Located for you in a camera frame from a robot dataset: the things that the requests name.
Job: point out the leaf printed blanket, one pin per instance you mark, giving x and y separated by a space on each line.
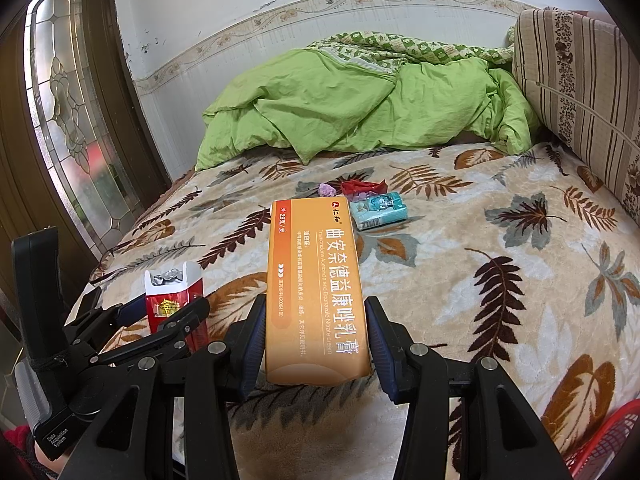
475 310

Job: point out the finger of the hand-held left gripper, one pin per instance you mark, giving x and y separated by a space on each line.
132 312
175 332

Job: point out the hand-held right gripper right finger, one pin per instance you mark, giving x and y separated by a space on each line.
377 340

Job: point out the red crumpled wrapper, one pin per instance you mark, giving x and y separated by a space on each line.
357 188

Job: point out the red plastic basket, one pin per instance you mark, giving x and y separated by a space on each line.
610 440

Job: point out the orange medicine box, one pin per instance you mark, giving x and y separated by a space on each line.
315 285

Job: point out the person's left forearm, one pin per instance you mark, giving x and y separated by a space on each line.
20 447

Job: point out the pink crumpled wrapper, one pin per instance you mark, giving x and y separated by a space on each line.
326 190

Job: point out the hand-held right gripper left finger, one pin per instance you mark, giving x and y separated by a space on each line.
257 335

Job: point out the striped brown pillow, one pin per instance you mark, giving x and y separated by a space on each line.
585 85

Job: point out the red cigarette box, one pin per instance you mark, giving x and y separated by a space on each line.
167 305

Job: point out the teal tissue packet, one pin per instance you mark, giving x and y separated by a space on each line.
377 210

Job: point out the brown glass-panel door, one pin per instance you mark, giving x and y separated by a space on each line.
65 110

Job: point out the pink pillow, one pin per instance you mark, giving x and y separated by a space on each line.
595 16

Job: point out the green quilt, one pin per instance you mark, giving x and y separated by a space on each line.
325 105

